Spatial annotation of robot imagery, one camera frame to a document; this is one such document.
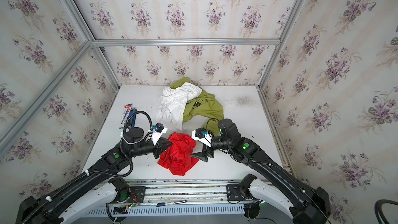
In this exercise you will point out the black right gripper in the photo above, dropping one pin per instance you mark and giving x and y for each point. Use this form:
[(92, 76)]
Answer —
[(208, 149)]

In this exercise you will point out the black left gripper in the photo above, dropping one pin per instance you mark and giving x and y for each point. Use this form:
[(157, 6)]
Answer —
[(158, 148)]

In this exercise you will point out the red cloth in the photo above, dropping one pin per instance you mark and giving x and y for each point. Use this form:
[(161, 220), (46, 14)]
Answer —
[(177, 158)]

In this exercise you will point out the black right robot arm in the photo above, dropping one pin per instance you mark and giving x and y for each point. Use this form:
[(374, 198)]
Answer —
[(299, 201)]

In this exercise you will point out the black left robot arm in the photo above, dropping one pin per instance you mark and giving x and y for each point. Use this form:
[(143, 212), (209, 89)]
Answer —
[(114, 165)]

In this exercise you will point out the white cloth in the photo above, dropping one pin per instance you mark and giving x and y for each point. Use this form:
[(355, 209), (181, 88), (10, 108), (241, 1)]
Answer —
[(173, 103)]

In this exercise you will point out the olive green cloth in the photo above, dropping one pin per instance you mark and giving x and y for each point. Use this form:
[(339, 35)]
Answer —
[(204, 105)]

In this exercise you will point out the red blue packaged tool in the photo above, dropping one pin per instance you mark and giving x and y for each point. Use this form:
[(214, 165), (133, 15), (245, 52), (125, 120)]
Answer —
[(128, 111)]

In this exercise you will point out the blue silver pen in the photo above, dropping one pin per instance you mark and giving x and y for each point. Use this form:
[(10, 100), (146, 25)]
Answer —
[(171, 203)]

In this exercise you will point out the black chair edge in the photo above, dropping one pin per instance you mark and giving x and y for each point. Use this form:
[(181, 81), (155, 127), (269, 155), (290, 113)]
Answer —
[(386, 211)]

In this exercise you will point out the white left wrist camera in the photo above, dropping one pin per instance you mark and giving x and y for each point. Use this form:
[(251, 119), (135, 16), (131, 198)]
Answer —
[(157, 131)]

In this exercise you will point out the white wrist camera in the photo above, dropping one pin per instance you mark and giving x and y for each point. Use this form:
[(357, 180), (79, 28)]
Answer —
[(157, 131), (202, 135)]

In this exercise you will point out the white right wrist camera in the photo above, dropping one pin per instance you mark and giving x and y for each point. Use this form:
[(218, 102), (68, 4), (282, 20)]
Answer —
[(202, 135)]

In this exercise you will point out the aluminium rail frame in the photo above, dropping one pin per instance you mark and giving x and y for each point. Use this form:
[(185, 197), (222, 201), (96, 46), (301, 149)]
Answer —
[(214, 191)]

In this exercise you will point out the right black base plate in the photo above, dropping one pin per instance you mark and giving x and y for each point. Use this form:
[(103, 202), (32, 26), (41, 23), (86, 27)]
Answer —
[(236, 193)]

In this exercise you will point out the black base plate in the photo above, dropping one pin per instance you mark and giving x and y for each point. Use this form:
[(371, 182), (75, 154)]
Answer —
[(130, 196), (236, 193)]

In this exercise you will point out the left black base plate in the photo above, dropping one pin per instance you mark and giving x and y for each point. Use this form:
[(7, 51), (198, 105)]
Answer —
[(130, 196)]

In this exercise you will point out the white slotted cable duct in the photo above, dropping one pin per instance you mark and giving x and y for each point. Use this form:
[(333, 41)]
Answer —
[(178, 210)]

